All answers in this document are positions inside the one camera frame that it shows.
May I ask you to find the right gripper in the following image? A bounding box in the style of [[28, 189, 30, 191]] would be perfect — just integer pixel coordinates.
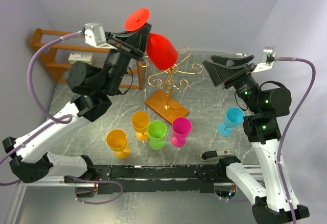
[[202, 54, 261, 113]]

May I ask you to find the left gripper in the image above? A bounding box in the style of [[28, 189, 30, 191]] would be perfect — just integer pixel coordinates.
[[102, 23, 152, 95]]

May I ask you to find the red wine glass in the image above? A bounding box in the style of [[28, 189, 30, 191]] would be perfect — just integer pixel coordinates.
[[124, 8, 178, 70]]

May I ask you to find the orange wine glass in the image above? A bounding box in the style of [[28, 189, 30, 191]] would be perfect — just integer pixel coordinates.
[[106, 129, 130, 159], [131, 111, 150, 141]]

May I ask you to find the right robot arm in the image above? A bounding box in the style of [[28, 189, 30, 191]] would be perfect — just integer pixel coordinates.
[[203, 53, 310, 223]]

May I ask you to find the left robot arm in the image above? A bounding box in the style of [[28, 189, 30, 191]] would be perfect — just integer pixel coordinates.
[[3, 22, 152, 183]]

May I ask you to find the blue wine glass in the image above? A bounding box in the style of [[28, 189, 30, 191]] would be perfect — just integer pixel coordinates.
[[217, 107, 245, 137]]

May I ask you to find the pink wine glass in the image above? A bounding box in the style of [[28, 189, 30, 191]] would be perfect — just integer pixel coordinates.
[[171, 117, 192, 147]]

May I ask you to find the green wine glass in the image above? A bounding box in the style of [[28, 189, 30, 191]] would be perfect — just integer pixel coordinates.
[[147, 120, 167, 150]]

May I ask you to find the wooden shelf rack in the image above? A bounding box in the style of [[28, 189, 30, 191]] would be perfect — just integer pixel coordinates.
[[29, 28, 146, 90]]

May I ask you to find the white box on shelf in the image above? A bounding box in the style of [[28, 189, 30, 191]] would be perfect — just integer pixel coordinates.
[[68, 52, 94, 64]]

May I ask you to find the black white stapler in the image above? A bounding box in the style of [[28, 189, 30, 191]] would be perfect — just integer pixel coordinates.
[[200, 150, 233, 162]]

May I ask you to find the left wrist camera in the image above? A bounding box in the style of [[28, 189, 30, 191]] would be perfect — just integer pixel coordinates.
[[84, 22, 107, 47]]

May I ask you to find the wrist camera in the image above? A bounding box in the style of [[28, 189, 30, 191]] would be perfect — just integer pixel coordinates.
[[253, 46, 276, 73], [84, 22, 107, 47]]

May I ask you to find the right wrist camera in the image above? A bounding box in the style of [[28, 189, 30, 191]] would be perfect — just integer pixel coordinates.
[[253, 46, 276, 73]]

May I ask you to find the gold wire glass rack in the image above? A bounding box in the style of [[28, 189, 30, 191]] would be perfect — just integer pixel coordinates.
[[145, 46, 203, 124]]

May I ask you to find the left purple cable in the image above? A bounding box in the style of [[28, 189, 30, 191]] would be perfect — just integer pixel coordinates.
[[0, 31, 86, 186]]

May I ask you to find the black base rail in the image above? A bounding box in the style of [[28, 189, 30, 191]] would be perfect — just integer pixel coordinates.
[[63, 164, 241, 195]]

